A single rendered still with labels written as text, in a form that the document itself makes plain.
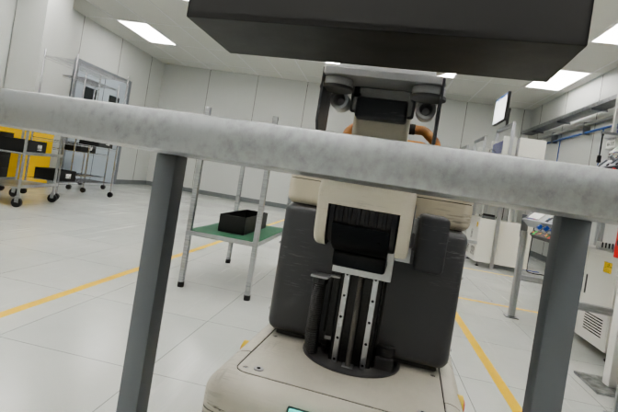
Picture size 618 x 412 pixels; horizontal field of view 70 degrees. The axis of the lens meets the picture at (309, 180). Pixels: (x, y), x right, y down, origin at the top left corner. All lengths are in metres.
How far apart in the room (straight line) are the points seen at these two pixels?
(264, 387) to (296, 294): 0.34
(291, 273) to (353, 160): 1.08
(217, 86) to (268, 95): 1.27
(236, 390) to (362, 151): 0.91
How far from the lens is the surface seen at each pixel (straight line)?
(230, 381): 1.15
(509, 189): 0.29
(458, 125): 10.33
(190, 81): 11.30
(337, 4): 0.69
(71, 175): 6.78
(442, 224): 1.14
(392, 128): 1.07
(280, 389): 1.13
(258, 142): 0.31
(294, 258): 1.35
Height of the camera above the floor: 0.77
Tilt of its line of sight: level
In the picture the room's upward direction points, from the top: 9 degrees clockwise
